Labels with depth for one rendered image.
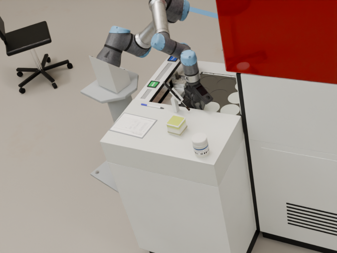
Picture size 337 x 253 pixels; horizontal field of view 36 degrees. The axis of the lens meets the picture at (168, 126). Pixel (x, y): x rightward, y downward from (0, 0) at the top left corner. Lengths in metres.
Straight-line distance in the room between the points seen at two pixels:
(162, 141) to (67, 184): 1.55
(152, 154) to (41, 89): 2.73
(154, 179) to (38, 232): 1.31
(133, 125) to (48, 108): 2.20
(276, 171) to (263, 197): 0.25
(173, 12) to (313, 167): 1.11
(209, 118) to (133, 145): 0.40
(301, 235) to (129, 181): 1.03
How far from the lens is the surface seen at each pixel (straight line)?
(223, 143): 2.39
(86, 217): 3.61
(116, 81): 3.10
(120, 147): 2.53
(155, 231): 2.96
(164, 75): 2.93
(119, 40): 3.08
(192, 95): 2.58
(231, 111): 2.67
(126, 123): 2.64
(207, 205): 2.54
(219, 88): 2.84
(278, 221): 3.01
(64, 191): 3.85
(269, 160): 2.67
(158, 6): 2.73
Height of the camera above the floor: 2.57
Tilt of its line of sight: 39 degrees down
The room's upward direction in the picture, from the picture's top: 14 degrees counter-clockwise
